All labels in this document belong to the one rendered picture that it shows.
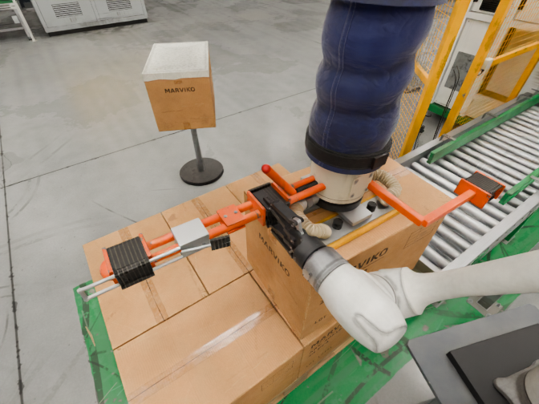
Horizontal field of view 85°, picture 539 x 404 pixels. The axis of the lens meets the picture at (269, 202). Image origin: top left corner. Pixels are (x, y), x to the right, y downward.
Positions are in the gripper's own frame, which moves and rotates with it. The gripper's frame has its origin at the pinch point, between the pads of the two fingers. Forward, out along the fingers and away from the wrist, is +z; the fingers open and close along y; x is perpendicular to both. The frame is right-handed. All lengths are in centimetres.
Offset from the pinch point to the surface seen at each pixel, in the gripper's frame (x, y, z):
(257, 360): -12, 63, -12
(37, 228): -93, 116, 177
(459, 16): 146, -18, 42
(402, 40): 23.8, -37.7, -10.4
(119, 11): 115, 87, 730
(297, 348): 2, 63, -17
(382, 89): 22.6, -28.8, -9.9
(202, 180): 34, 113, 154
